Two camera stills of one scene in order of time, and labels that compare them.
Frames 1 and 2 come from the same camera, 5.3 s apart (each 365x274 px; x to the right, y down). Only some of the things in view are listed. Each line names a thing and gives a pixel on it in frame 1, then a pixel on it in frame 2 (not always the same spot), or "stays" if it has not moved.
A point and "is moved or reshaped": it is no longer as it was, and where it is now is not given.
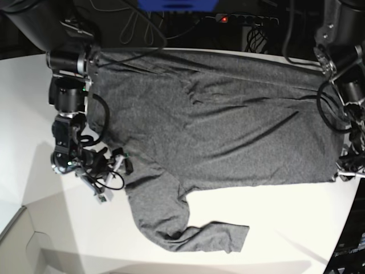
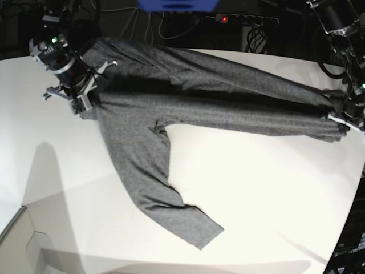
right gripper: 350,166 -> 356,120
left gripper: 101,169 -> 76,92
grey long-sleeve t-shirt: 185,119 is moved or reshaped
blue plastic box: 178,5 stays
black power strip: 258,20 stays
